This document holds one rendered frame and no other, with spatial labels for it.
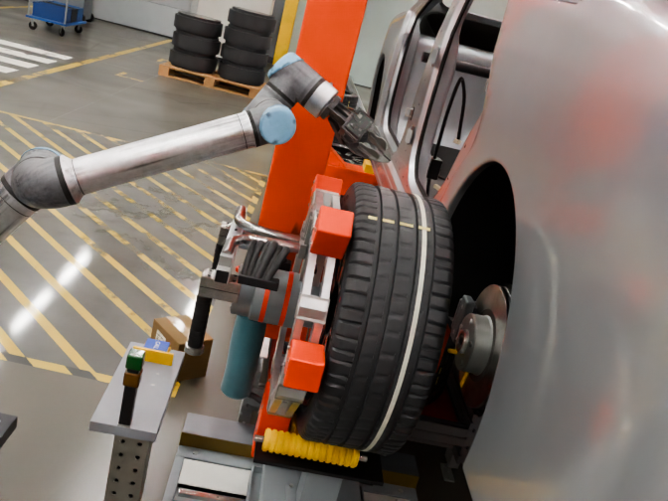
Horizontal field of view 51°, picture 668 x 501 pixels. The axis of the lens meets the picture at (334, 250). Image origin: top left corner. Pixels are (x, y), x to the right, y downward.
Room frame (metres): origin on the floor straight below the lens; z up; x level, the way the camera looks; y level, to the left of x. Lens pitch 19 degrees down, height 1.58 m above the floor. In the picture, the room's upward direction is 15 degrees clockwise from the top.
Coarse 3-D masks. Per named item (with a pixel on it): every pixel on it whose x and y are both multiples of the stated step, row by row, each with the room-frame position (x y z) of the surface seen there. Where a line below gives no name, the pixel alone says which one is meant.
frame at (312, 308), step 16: (320, 192) 1.71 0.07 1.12; (336, 208) 1.61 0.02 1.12; (304, 224) 1.84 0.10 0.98; (304, 272) 1.44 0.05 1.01; (304, 288) 1.39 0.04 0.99; (320, 288) 1.44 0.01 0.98; (304, 304) 1.37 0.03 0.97; (320, 304) 1.38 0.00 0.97; (320, 320) 1.37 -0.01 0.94; (272, 368) 1.70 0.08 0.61; (272, 384) 1.60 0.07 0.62; (272, 400) 1.44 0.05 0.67; (288, 400) 1.38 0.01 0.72; (288, 416) 1.50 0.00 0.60
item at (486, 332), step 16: (496, 288) 1.69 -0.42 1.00; (480, 304) 1.76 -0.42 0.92; (496, 304) 1.65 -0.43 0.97; (464, 320) 1.70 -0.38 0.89; (480, 320) 1.64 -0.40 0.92; (496, 320) 1.62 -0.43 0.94; (480, 336) 1.60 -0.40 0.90; (496, 336) 1.58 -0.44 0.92; (480, 352) 1.58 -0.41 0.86; (496, 352) 1.55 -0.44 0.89; (464, 368) 1.59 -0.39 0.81; (480, 368) 1.59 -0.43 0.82; (464, 384) 1.68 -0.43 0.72; (480, 384) 1.58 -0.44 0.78; (464, 400) 1.64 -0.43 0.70; (480, 400) 1.54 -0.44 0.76
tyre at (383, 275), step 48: (384, 192) 1.64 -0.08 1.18; (384, 240) 1.46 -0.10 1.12; (432, 240) 1.51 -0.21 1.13; (384, 288) 1.38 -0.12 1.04; (432, 288) 1.41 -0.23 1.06; (336, 336) 1.33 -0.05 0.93; (384, 336) 1.34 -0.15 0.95; (432, 336) 1.36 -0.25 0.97; (336, 384) 1.32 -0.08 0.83; (384, 384) 1.33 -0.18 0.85; (336, 432) 1.37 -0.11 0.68; (384, 432) 1.36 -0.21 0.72
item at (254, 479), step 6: (252, 468) 1.83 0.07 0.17; (258, 468) 1.85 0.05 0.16; (252, 474) 1.81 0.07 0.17; (258, 474) 1.84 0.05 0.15; (252, 480) 1.81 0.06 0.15; (258, 480) 1.81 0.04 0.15; (252, 486) 1.78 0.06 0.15; (258, 486) 1.79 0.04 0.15; (360, 486) 1.89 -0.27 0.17; (252, 492) 1.75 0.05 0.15; (258, 492) 1.76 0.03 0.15; (360, 492) 1.87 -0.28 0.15; (246, 498) 1.78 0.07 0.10; (252, 498) 1.73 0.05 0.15; (258, 498) 1.73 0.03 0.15
